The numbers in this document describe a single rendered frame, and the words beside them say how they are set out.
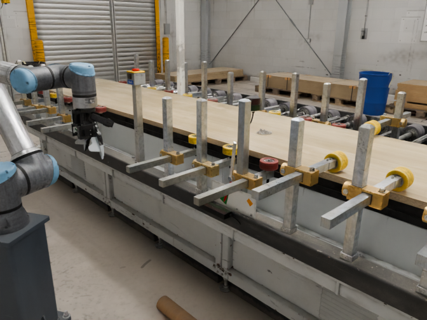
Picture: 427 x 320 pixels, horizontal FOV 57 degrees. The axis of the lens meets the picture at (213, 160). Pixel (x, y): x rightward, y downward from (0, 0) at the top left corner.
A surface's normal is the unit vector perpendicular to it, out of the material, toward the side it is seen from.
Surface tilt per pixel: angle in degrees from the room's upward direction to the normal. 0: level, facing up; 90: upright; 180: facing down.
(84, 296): 0
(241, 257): 90
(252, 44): 90
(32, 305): 90
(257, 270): 89
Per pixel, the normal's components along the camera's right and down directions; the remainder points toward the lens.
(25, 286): 0.96, 0.10
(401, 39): -0.72, 0.22
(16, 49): 0.69, 0.25
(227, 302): 0.01, -0.95
